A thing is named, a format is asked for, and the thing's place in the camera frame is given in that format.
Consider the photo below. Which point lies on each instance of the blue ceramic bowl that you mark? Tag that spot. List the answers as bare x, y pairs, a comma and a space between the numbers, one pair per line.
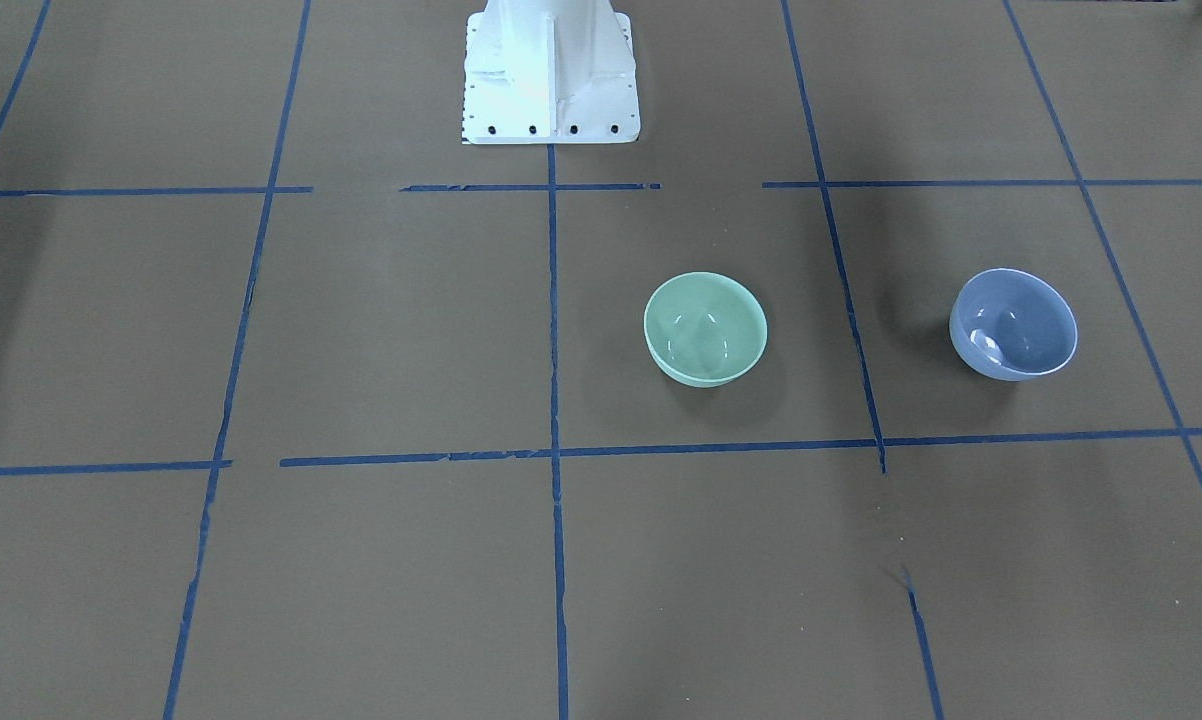
1012, 326

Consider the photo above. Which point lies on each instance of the green ceramic bowl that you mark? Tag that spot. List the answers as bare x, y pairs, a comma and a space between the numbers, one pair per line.
704, 329

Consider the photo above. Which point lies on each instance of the brown paper table cover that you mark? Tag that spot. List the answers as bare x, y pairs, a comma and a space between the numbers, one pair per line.
309, 410

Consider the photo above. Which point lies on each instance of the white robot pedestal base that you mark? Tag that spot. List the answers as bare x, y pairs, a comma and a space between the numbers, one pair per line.
549, 72

